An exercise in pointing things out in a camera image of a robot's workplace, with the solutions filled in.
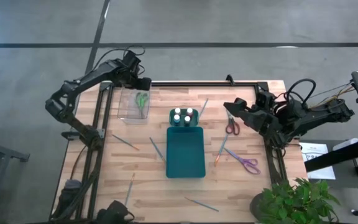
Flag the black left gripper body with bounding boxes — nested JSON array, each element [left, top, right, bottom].
[[113, 58, 145, 88]]

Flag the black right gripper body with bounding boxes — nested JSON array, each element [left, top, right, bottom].
[[250, 105, 287, 139]]

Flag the red handled scissors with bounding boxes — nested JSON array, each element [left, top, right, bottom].
[[225, 107, 241, 136]]

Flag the green handled scissors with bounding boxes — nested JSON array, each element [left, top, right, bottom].
[[134, 91, 151, 119]]

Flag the thin blue paintbrush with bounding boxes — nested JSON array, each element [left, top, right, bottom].
[[111, 134, 140, 152], [149, 136, 167, 164], [184, 197, 220, 213], [214, 133, 229, 166], [198, 98, 209, 121]]

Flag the purple handled scissors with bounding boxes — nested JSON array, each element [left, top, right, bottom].
[[224, 148, 262, 175]]

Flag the large teal plastic bin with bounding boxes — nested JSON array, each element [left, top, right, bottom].
[[165, 126, 207, 179]]

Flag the grey pencil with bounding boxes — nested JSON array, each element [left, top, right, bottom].
[[124, 172, 136, 207]]

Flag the clear plastic bin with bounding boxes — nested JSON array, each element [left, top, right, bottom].
[[117, 79, 152, 126]]

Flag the small green plastic bin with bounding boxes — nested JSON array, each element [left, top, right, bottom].
[[168, 108, 200, 128]]

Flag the white paper sheet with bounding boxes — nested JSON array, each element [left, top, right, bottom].
[[299, 142, 337, 180]]

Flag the black desk strut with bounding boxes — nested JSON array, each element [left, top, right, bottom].
[[304, 136, 358, 173]]

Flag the white container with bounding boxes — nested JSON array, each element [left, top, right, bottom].
[[332, 138, 358, 152]]

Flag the black plant pot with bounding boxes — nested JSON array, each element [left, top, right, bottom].
[[249, 192, 269, 220]]

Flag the green leafy plant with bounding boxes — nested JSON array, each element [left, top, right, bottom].
[[253, 177, 341, 224]]

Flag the grey metal stand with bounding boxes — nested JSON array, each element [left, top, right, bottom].
[[0, 134, 30, 224]]

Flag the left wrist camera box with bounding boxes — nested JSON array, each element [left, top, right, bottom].
[[123, 50, 142, 68]]

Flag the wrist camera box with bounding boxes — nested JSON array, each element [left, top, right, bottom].
[[123, 50, 142, 68], [255, 89, 275, 106]]

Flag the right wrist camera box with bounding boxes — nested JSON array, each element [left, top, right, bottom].
[[255, 89, 275, 106]]

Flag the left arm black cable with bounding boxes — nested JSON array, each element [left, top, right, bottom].
[[93, 45, 146, 75]]

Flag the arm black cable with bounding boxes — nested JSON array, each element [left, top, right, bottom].
[[93, 45, 146, 75], [286, 77, 317, 105]]

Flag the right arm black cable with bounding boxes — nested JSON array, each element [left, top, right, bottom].
[[286, 77, 317, 105]]

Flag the thin yellow and grey wires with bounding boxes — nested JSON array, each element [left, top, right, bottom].
[[309, 80, 356, 108]]

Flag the brown cable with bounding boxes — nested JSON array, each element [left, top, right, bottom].
[[70, 146, 86, 181]]

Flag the black object with cable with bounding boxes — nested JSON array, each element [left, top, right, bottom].
[[95, 200, 135, 224]]

